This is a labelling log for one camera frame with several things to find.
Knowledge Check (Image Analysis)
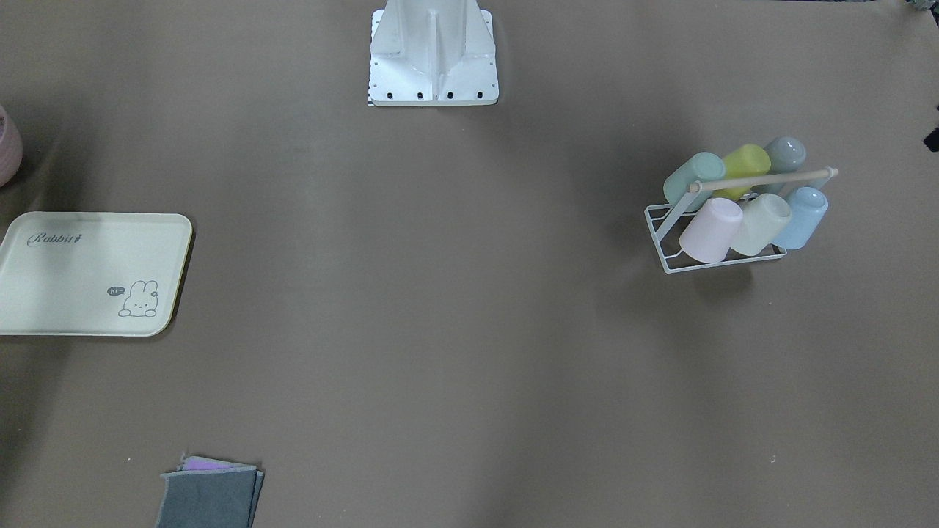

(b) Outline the grey cup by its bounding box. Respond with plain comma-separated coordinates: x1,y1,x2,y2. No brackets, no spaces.
764,136,808,176

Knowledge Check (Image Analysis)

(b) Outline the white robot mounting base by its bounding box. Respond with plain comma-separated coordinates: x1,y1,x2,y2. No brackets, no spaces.
367,1,500,107

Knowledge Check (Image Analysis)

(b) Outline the cream rabbit serving tray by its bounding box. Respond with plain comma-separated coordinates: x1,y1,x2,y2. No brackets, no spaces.
1,211,194,337

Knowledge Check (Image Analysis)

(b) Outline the large pink ice bowl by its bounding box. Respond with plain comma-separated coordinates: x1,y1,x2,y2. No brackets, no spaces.
0,106,23,186

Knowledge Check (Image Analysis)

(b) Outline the green cup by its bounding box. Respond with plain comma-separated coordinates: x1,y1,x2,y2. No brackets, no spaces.
663,153,726,206

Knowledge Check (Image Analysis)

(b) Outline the blue cup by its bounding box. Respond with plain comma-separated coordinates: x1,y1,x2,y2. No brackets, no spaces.
771,186,829,250

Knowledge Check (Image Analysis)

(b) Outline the folded grey cloth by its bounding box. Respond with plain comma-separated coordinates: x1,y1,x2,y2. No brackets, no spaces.
155,455,265,527

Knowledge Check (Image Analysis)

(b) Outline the cream cup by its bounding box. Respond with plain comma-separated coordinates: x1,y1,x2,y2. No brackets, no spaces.
730,194,792,257

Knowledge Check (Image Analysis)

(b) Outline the pink cup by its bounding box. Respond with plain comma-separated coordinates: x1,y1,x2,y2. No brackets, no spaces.
679,197,744,264

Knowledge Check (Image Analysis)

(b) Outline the yellow cup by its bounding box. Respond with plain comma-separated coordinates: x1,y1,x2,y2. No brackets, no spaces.
713,144,771,201

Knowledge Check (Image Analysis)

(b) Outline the white wire cup rack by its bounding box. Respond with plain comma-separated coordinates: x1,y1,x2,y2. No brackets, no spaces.
644,166,839,274

